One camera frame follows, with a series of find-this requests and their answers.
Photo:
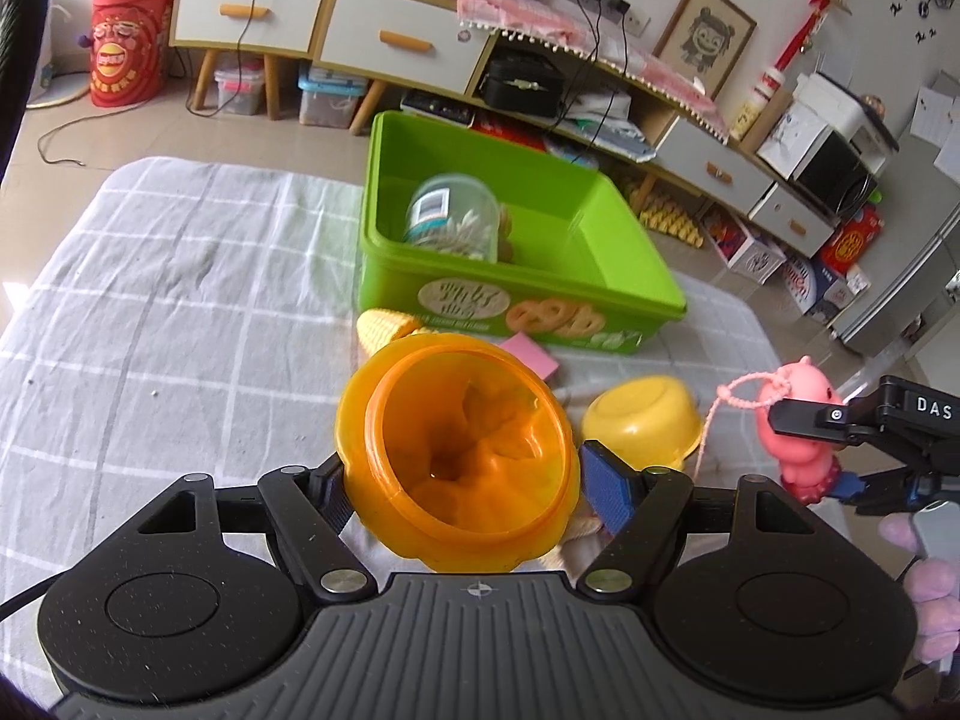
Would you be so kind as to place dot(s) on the red cardboard box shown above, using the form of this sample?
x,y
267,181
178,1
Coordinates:
x,y
517,136

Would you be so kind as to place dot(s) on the white appliance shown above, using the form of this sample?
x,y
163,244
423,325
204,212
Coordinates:
x,y
840,101

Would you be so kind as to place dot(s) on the blue lid storage box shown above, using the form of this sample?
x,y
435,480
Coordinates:
x,y
330,101

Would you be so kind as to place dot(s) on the white floor fan base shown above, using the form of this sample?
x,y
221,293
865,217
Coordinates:
x,y
60,90

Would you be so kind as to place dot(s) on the framed cartoon picture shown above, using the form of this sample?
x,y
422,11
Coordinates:
x,y
705,34

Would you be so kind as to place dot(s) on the red gift box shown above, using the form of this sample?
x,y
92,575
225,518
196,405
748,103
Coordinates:
x,y
851,240

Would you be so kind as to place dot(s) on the pink fringed cloth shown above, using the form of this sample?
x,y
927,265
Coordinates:
x,y
525,11

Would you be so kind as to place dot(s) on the pink rectangular block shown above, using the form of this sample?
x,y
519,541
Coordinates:
x,y
529,356

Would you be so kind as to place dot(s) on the pink pig toy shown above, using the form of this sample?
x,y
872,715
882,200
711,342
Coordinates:
x,y
801,386

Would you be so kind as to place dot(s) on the black bag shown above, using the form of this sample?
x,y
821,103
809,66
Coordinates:
x,y
521,86

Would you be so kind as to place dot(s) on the black microwave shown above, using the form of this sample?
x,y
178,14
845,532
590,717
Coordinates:
x,y
832,169

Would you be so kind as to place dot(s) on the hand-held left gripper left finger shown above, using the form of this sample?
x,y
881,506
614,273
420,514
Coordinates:
x,y
334,491

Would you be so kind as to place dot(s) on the yellow toy corn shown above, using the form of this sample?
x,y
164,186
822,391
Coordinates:
x,y
382,328

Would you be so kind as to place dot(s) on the yellow egg tray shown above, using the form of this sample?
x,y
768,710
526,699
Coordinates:
x,y
671,221

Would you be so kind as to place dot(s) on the yellow plastic bowl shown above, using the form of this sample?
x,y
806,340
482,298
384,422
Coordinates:
x,y
637,412

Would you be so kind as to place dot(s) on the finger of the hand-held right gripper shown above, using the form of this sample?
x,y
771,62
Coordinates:
x,y
844,487
817,420

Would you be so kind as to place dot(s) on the stack of folded cloths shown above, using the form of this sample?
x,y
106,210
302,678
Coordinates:
x,y
607,127

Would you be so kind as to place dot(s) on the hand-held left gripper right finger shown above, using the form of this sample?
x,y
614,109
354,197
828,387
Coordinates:
x,y
609,491

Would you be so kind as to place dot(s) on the green plastic bin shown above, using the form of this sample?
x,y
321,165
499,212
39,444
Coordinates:
x,y
555,232

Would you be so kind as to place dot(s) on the grey checked blanket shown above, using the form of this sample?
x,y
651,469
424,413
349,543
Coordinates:
x,y
187,315

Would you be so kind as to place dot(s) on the person's right hand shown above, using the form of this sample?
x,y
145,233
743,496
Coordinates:
x,y
930,589

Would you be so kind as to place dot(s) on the white round-print box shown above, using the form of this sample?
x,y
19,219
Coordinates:
x,y
806,281

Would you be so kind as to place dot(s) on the silver refrigerator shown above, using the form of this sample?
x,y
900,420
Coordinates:
x,y
900,292

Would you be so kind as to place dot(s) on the white bottle red label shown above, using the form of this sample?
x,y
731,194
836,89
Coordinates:
x,y
754,109

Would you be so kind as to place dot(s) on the wooden cabinet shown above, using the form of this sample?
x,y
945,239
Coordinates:
x,y
202,82

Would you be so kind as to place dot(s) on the clear storage box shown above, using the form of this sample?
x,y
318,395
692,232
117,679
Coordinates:
x,y
240,90

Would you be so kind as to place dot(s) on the red cartoon barrel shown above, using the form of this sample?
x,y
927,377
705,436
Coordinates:
x,y
124,52

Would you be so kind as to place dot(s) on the clear jar of cotton swabs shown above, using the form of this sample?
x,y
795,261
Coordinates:
x,y
450,217

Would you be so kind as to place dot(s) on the orange pumpkin jar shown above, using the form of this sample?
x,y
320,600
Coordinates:
x,y
450,420

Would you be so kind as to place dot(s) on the dark lid storage box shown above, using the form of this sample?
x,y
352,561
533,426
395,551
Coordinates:
x,y
439,106

